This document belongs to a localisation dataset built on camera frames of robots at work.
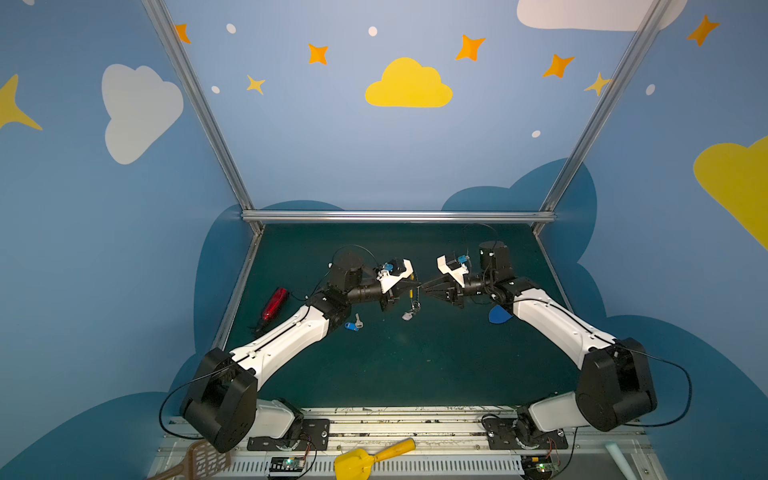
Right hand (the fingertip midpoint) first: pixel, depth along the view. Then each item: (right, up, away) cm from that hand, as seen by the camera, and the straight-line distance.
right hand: (429, 284), depth 77 cm
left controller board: (-35, -43, -7) cm, 56 cm away
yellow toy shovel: (-18, -42, -8) cm, 46 cm away
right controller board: (+26, -44, -6) cm, 51 cm away
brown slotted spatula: (-55, -42, -7) cm, 70 cm away
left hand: (-3, +1, -5) cm, 6 cm away
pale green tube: (+45, -42, -7) cm, 62 cm away
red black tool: (-48, -8, +18) cm, 52 cm away
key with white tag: (-5, -10, +9) cm, 14 cm away
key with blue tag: (-21, -15, +16) cm, 30 cm away
